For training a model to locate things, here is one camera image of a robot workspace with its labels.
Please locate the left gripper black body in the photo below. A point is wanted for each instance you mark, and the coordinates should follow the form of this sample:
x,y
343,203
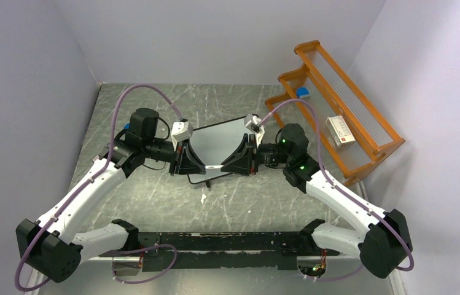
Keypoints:
x,y
175,158

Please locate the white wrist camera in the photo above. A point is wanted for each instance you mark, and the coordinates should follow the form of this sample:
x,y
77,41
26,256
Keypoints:
x,y
181,131
252,124

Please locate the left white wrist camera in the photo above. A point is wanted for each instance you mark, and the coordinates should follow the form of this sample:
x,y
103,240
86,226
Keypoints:
x,y
181,131

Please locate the orange wooden rack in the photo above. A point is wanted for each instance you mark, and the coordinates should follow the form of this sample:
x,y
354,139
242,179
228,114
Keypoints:
x,y
333,93

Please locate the white board black frame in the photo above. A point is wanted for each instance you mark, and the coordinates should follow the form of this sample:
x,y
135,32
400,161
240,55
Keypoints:
x,y
214,143

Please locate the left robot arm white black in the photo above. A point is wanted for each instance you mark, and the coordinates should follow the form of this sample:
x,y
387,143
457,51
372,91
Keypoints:
x,y
53,245

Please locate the blue eraser on rack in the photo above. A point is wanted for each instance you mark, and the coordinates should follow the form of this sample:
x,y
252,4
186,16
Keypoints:
x,y
303,93

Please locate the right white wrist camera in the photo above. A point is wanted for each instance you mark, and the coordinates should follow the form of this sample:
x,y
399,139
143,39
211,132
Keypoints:
x,y
252,124

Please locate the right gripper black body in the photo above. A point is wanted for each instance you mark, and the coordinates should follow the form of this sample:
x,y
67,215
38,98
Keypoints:
x,y
258,153

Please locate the white marker pen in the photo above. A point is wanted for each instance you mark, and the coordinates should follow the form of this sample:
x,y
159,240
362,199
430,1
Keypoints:
x,y
213,167

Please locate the white red small box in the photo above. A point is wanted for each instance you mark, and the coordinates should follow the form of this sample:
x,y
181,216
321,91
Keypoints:
x,y
339,131

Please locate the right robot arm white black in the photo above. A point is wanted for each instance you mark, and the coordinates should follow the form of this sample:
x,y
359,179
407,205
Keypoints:
x,y
380,239

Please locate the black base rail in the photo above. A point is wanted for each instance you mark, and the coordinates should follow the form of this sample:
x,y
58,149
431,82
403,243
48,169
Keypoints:
x,y
282,250

